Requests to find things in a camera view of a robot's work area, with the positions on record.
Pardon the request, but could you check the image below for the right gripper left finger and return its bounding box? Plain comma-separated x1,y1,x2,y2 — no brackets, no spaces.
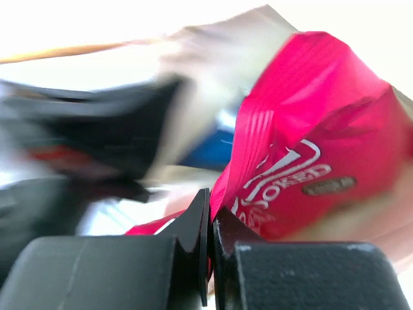
1,189,210,310

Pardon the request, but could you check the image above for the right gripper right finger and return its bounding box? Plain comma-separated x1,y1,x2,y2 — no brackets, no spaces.
212,209,409,310

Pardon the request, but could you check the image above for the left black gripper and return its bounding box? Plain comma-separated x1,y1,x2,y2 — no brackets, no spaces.
1,76,186,200

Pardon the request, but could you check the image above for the blue snack packet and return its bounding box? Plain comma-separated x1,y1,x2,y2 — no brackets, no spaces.
183,109,239,172

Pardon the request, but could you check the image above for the brown paper bag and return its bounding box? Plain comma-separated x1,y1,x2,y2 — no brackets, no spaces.
0,3,413,272

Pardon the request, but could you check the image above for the magenta large snack packet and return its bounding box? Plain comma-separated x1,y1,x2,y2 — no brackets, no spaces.
125,30,413,242

